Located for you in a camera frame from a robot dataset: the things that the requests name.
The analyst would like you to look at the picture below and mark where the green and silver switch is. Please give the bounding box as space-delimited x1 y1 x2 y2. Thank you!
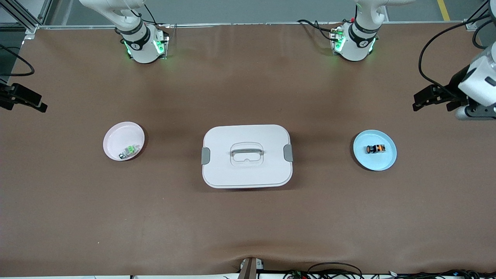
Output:
119 144 141 160

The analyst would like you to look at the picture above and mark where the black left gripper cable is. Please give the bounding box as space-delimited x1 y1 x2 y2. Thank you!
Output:
418 0 496 97

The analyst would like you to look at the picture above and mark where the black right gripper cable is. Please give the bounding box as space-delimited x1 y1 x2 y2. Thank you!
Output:
0 45 35 77

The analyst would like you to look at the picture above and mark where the light blue round plate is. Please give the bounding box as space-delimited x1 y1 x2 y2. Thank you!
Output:
353 129 398 171

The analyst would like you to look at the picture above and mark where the camera mount post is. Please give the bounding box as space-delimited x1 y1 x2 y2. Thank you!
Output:
237 257 265 279

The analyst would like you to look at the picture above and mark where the pink round plate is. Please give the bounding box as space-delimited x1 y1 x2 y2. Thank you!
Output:
103 122 145 162

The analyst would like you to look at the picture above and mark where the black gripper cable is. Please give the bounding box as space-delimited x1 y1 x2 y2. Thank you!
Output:
418 0 496 97
0 45 35 77

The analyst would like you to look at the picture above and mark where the black looped cable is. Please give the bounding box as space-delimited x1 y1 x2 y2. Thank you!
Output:
308 262 363 279

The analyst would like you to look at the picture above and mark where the white lidded storage box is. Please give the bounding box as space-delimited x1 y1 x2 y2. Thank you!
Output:
201 124 294 189

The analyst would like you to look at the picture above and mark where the black cable bundle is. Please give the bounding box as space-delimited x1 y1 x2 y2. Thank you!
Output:
387 269 496 279

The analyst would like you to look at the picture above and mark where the brown table mat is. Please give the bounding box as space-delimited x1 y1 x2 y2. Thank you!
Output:
0 23 496 276

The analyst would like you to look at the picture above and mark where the aluminium frame post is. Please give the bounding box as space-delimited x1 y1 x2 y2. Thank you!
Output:
465 0 496 31
0 0 53 34

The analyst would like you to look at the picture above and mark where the black arm base cable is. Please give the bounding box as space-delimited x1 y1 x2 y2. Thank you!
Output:
297 19 337 41

